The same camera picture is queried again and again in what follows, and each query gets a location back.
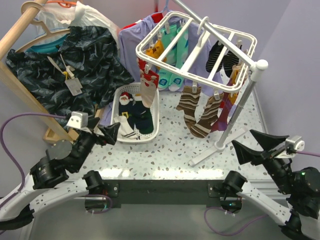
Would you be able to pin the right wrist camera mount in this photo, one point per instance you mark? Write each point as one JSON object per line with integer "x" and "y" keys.
{"x": 292, "y": 145}

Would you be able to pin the white perforated plastic basket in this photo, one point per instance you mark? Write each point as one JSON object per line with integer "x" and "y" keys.
{"x": 134, "y": 88}

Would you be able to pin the lavender shirt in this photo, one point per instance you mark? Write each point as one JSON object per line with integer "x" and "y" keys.
{"x": 129, "y": 38}

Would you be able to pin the blue wire hanger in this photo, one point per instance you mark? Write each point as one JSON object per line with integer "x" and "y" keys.
{"x": 165, "y": 9}

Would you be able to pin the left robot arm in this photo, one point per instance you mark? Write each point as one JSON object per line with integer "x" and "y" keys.
{"x": 40, "y": 191}

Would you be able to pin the maroon purple striped sock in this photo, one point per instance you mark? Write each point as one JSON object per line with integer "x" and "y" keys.
{"x": 222, "y": 122}
{"x": 230, "y": 97}

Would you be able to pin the teal shirt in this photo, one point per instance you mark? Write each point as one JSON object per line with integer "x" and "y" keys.
{"x": 51, "y": 47}

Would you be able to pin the red garment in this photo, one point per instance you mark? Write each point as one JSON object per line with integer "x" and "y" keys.
{"x": 156, "y": 17}

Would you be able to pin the paper price tag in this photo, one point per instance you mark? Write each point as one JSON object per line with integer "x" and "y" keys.
{"x": 74, "y": 86}

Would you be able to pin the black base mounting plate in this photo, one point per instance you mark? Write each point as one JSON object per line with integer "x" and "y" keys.
{"x": 163, "y": 192}

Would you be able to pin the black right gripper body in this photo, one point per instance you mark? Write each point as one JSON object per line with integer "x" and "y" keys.
{"x": 278, "y": 170}

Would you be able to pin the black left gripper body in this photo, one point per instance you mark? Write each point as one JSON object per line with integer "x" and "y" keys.
{"x": 86, "y": 142}

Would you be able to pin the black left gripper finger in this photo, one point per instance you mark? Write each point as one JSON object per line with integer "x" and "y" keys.
{"x": 109, "y": 133}
{"x": 92, "y": 123}

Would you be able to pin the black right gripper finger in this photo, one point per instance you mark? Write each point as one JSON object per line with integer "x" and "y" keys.
{"x": 246, "y": 155}
{"x": 268, "y": 141}

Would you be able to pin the orange plastic hanger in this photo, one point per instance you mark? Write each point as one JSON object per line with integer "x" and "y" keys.
{"x": 63, "y": 3}

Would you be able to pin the santa claus sock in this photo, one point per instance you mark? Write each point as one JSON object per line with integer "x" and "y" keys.
{"x": 125, "y": 107}

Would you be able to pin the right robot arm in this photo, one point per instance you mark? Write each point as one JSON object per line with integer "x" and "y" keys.
{"x": 300, "y": 220}

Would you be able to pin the navy yellow trim sock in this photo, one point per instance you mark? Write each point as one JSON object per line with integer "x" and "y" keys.
{"x": 142, "y": 116}

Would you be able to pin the white plastic sock hanger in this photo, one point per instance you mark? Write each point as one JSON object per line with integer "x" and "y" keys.
{"x": 204, "y": 35}

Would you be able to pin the white plastic bag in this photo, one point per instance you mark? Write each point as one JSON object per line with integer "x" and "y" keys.
{"x": 57, "y": 18}

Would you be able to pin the brown striped sock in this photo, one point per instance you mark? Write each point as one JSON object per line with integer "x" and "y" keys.
{"x": 188, "y": 103}
{"x": 209, "y": 116}

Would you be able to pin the mustard yellow sock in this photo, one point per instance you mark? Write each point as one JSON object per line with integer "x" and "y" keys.
{"x": 158, "y": 49}
{"x": 151, "y": 52}

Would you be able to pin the dark patterned shirt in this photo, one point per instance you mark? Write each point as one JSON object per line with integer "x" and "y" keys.
{"x": 88, "y": 53}

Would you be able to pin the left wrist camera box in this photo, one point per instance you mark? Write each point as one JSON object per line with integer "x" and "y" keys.
{"x": 78, "y": 120}

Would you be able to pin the cream red chicken sock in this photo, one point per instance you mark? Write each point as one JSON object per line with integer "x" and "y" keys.
{"x": 149, "y": 81}

